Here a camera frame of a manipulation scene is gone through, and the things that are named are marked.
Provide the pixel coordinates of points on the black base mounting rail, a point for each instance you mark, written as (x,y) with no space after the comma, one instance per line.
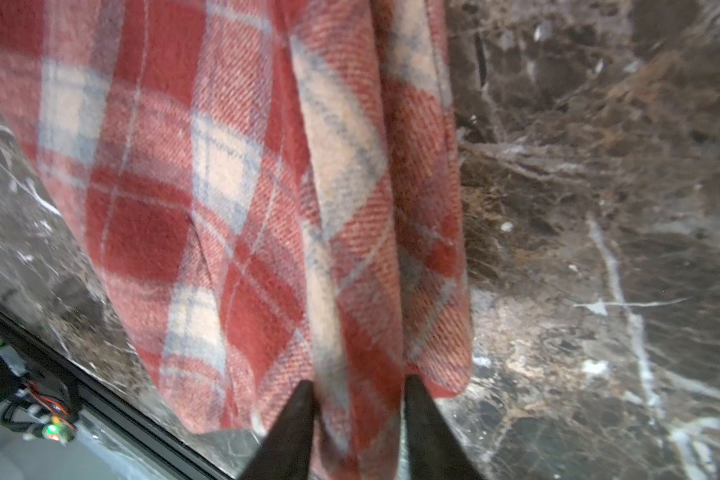
(145,434)

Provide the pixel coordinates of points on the red plaid skirt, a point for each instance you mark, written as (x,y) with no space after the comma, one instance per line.
(269,192)

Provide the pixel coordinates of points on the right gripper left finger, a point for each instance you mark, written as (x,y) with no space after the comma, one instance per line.
(286,451)

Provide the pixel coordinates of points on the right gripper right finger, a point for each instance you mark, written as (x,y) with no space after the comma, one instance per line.
(433,451)

